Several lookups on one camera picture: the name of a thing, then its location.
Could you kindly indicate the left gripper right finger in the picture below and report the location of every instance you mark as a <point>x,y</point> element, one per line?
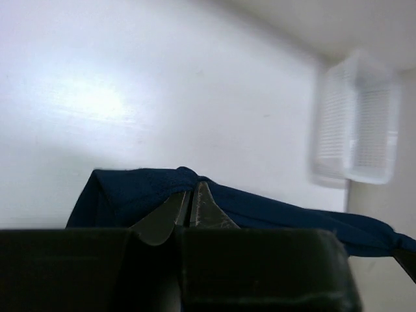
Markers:
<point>205,213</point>

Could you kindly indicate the white plastic perforated basket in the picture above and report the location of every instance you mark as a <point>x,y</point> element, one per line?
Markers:
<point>356,122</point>

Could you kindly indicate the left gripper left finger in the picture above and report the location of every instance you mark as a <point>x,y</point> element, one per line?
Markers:
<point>156,228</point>

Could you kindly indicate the navy blue shorts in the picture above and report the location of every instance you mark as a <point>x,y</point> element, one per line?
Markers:
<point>120,198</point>

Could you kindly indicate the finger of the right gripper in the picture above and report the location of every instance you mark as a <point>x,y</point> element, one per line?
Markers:
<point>407,260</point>

